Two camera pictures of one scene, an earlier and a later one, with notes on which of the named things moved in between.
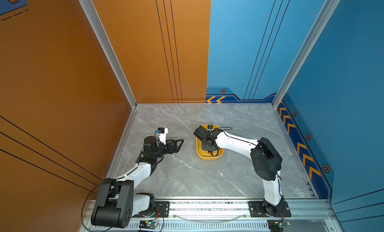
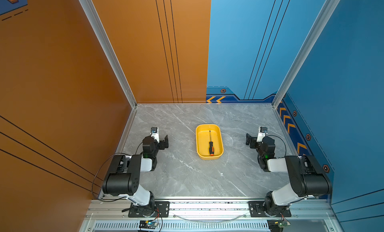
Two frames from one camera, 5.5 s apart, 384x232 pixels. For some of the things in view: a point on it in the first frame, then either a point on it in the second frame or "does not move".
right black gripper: [204, 148] to [254, 141]
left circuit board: [145, 224] does not move
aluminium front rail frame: [308, 214] does not move
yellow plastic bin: [205, 155] does not move
